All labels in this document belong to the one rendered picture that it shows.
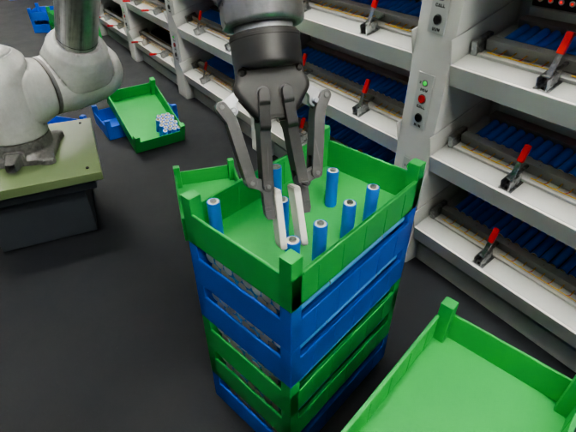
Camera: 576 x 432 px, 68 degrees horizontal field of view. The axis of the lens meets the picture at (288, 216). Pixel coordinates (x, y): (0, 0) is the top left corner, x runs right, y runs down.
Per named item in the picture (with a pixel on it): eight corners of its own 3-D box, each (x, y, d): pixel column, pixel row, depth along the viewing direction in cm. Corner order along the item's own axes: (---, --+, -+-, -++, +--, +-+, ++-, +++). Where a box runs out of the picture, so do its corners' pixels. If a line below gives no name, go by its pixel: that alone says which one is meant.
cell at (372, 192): (369, 227, 64) (375, 190, 60) (359, 222, 65) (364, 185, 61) (376, 221, 65) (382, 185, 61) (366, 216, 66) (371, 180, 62)
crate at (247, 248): (291, 314, 51) (292, 265, 46) (187, 240, 62) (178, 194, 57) (417, 205, 69) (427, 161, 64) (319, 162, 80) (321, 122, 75)
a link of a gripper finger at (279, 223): (281, 189, 48) (274, 190, 48) (288, 249, 49) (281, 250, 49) (274, 186, 51) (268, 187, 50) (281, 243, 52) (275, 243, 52)
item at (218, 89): (254, 128, 164) (243, 96, 154) (187, 81, 203) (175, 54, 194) (296, 102, 169) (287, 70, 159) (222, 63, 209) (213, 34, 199)
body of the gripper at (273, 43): (291, 34, 50) (301, 116, 52) (219, 40, 48) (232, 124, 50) (313, 19, 43) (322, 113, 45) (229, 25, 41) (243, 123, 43)
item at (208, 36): (251, 75, 152) (239, 37, 142) (180, 37, 191) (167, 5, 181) (296, 50, 157) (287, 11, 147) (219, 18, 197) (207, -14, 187)
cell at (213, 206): (217, 243, 61) (212, 206, 57) (208, 237, 62) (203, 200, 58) (226, 237, 62) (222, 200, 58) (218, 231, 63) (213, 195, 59)
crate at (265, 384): (291, 418, 65) (291, 389, 61) (207, 343, 76) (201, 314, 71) (395, 306, 83) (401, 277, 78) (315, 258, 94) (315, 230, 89)
